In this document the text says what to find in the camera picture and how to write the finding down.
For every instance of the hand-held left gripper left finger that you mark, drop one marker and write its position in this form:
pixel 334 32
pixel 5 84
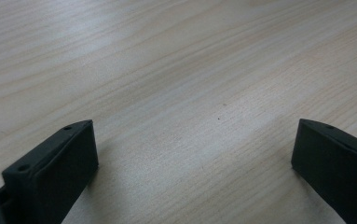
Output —
pixel 55 174

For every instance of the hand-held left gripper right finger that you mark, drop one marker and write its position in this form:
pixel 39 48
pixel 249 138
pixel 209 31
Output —
pixel 337 174

